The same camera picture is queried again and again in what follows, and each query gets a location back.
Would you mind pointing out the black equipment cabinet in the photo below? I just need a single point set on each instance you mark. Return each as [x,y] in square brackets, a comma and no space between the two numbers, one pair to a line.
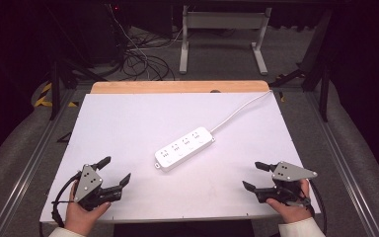
[102,33]

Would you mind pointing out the black and yellow hazard tape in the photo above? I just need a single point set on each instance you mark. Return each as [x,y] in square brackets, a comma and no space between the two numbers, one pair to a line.
[42,98]

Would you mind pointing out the white power strip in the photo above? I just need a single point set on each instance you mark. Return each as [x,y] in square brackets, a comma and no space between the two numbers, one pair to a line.
[184,148]

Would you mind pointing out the aluminium floor rail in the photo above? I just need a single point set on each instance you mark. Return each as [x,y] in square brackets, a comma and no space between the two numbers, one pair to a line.
[29,164]
[339,158]

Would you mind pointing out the person's left hand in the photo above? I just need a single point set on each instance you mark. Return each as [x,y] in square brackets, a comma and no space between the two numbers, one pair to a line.
[80,219]

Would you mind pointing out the person's right hand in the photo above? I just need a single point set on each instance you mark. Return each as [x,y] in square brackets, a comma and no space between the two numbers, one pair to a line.
[291,212]

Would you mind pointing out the white metal desk frame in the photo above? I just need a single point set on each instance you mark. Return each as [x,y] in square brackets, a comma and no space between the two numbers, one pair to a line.
[223,20]

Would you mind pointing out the black metal stand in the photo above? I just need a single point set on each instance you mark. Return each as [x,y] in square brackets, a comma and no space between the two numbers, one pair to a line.
[55,92]
[324,85]

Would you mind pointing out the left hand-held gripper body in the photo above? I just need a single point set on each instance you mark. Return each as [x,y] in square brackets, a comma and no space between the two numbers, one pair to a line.
[87,181]

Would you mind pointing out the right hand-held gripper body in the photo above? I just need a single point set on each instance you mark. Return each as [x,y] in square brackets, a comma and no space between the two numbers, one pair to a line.
[291,172]

